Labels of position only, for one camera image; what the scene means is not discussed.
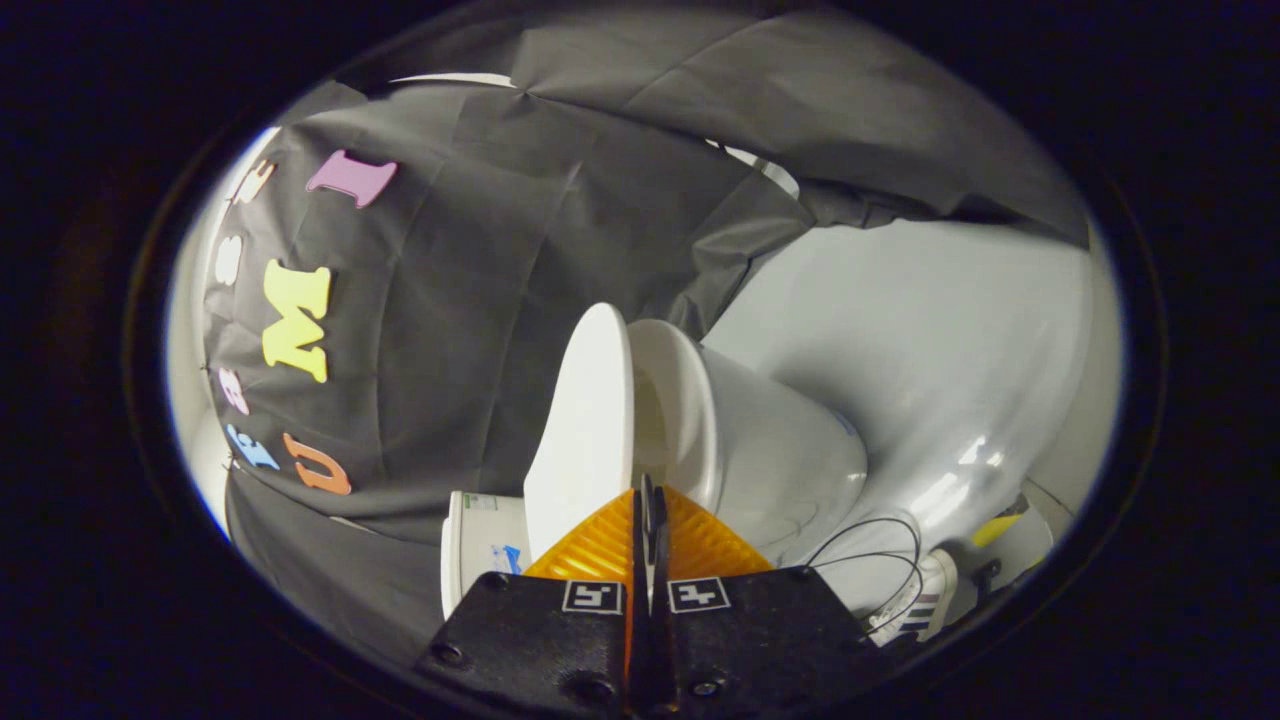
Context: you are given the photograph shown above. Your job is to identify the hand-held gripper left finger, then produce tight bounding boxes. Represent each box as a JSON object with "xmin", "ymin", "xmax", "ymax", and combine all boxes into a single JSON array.
[{"xmin": 415, "ymin": 474, "xmax": 651, "ymax": 716}]

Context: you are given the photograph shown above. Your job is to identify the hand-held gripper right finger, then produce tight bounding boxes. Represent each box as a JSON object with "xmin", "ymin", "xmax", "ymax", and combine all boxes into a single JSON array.
[{"xmin": 648, "ymin": 484, "xmax": 896, "ymax": 715}]

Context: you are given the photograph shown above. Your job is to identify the white toilet lid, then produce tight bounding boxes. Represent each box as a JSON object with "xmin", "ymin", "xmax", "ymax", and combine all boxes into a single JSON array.
[{"xmin": 523, "ymin": 303, "xmax": 636, "ymax": 561}]

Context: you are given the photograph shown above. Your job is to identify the white toilet tank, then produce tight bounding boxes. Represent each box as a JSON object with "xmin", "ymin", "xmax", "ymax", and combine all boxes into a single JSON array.
[{"xmin": 441, "ymin": 490, "xmax": 531, "ymax": 619}]

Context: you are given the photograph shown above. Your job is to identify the white toilet bowl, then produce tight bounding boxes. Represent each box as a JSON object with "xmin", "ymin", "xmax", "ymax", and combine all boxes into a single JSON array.
[{"xmin": 628, "ymin": 318, "xmax": 869, "ymax": 566}]

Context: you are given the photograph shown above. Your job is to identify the white striped sneaker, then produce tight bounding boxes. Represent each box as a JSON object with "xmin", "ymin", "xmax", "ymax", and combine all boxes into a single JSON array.
[{"xmin": 868, "ymin": 548, "xmax": 959, "ymax": 646}]

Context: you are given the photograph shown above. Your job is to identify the black backdrop cloth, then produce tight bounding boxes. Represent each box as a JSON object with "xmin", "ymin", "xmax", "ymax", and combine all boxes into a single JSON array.
[{"xmin": 200, "ymin": 5, "xmax": 1091, "ymax": 671}]

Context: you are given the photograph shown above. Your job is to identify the thin black cable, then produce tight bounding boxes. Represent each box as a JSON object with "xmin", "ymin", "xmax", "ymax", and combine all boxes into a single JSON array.
[{"xmin": 805, "ymin": 517, "xmax": 923, "ymax": 636}]

